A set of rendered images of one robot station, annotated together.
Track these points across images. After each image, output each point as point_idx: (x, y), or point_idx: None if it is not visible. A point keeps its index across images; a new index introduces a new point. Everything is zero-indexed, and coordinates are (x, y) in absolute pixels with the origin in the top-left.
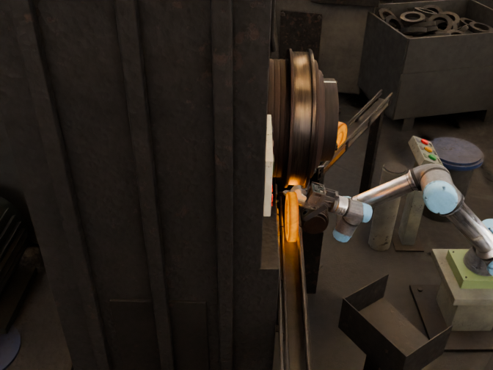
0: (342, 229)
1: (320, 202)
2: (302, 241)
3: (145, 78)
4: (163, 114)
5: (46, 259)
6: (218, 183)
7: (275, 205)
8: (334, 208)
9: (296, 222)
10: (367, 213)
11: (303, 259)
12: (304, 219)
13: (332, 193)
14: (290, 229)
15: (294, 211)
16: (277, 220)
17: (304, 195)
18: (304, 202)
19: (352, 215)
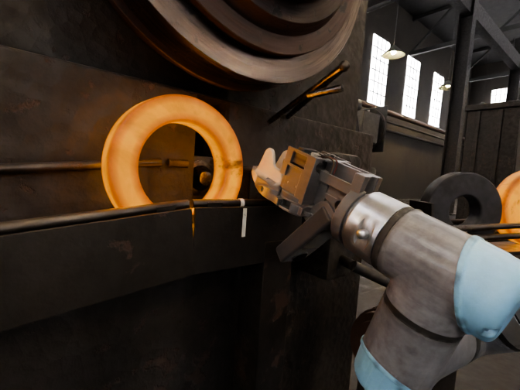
0: (371, 331)
1: (304, 188)
2: (128, 217)
3: None
4: None
5: None
6: None
7: (97, 68)
8: (338, 217)
9: (117, 126)
10: (481, 276)
11: (29, 231)
12: (278, 251)
13: (354, 172)
14: (103, 150)
15: (138, 104)
16: (141, 159)
17: (278, 169)
18: (270, 185)
19: (402, 262)
